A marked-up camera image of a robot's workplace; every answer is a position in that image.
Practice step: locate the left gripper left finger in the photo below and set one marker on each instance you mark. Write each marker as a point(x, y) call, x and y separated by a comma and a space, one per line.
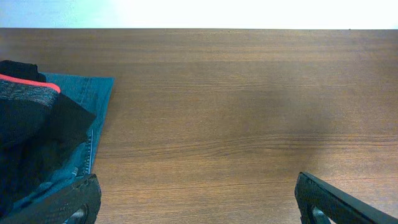
point(78, 202)

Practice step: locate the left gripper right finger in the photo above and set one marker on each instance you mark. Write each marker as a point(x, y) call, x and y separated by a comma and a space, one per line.
point(320, 202)

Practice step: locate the black leggings red grey waistband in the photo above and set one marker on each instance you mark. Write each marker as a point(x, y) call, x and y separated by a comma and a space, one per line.
point(26, 100)

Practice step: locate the folded black shirt with logo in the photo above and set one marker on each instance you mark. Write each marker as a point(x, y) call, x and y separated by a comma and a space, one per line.
point(26, 165)

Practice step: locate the folded blue jeans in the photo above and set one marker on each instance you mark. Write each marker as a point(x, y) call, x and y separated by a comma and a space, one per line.
point(93, 94)

